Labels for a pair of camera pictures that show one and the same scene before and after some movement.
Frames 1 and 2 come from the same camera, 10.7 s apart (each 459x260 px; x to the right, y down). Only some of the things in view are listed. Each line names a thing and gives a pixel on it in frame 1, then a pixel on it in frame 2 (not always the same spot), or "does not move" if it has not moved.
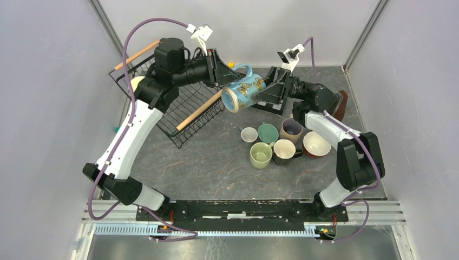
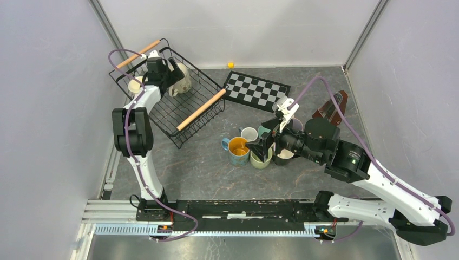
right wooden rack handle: [215, 97] does not move
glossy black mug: [283, 151] does not move
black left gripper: [218, 72] -> [176, 75]
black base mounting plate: [242, 215] does not move
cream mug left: [135, 81] does not move
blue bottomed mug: [238, 95] -> [238, 153]
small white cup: [248, 135] does not move
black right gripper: [275, 93] -> [260, 146]
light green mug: [260, 155] does not move
